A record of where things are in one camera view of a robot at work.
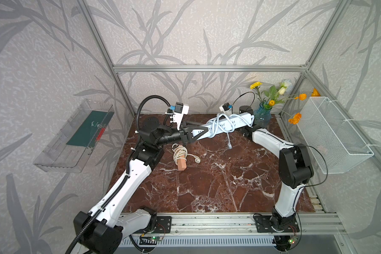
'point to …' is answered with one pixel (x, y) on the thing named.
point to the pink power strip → (181, 159)
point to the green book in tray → (88, 132)
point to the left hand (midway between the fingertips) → (205, 133)
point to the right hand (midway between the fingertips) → (214, 119)
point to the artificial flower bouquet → (272, 98)
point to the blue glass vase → (262, 116)
